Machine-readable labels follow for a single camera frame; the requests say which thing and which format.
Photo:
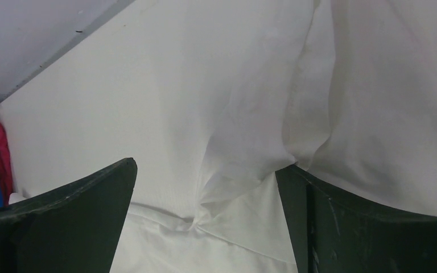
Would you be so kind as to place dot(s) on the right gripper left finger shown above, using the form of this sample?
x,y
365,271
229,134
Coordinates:
x,y
73,228

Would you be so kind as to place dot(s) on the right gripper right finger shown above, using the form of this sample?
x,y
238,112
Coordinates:
x,y
333,230

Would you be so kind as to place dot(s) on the white printed t-shirt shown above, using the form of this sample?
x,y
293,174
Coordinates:
x,y
344,90

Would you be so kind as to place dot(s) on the red folded t-shirt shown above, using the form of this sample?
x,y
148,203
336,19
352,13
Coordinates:
x,y
6,178

